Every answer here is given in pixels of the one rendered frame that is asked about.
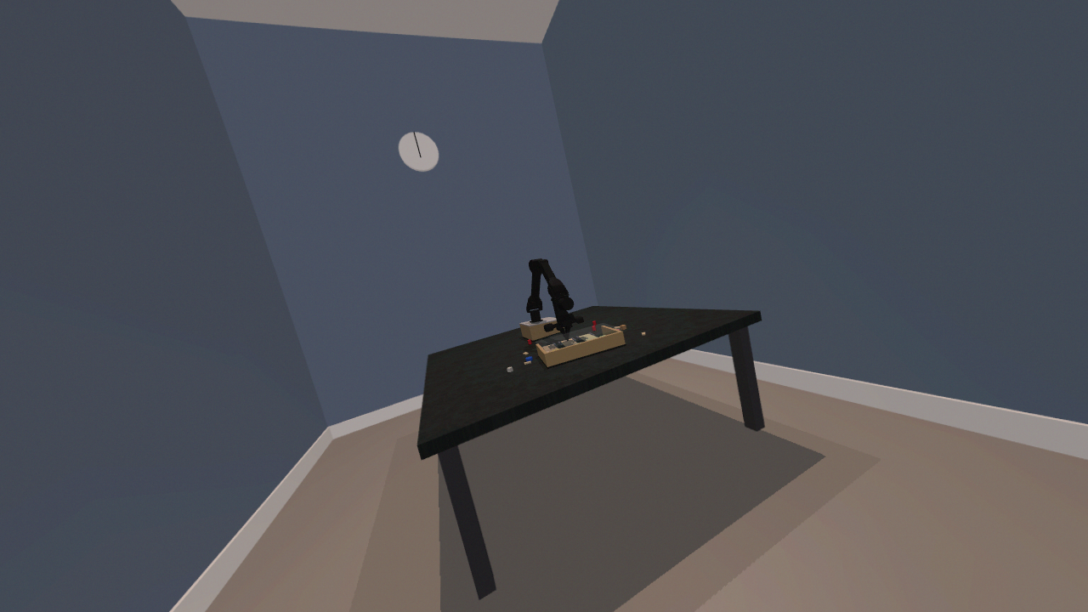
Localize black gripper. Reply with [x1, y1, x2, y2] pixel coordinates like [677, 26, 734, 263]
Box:
[544, 310, 584, 334]

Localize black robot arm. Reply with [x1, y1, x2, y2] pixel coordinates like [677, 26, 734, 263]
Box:
[526, 258, 574, 327]

